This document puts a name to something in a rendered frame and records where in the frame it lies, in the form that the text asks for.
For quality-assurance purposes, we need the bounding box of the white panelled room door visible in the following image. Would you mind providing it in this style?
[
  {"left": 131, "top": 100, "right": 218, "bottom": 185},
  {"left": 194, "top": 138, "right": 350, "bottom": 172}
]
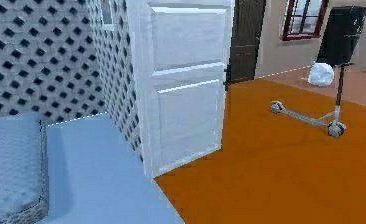
[{"left": 126, "top": 0, "right": 236, "bottom": 178}]

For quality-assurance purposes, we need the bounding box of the dark brown room door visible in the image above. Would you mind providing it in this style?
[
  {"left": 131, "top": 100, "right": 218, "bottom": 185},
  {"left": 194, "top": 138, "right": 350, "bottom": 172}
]
[{"left": 226, "top": 0, "right": 267, "bottom": 84}]

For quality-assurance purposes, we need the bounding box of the white framed window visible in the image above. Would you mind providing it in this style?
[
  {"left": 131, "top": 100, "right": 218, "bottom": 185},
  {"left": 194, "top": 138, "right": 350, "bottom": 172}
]
[{"left": 99, "top": 0, "right": 116, "bottom": 32}]

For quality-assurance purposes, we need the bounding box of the grey kick scooter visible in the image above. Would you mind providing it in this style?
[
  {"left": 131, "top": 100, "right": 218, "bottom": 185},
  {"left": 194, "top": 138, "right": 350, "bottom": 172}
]
[{"left": 269, "top": 61, "right": 355, "bottom": 138}]

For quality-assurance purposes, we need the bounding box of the red framed window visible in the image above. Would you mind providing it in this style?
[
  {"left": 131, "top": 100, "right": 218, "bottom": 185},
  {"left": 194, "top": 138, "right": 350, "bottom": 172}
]
[{"left": 281, "top": 0, "right": 330, "bottom": 42}]

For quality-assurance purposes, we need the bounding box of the black flat panel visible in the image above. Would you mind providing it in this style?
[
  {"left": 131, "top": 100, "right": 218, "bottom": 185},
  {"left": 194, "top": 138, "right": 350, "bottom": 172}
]
[{"left": 316, "top": 5, "right": 366, "bottom": 68}]

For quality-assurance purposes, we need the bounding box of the black door handle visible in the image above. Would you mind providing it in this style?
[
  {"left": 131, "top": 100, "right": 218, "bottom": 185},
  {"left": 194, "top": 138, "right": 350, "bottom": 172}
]
[{"left": 223, "top": 64, "right": 232, "bottom": 92}]

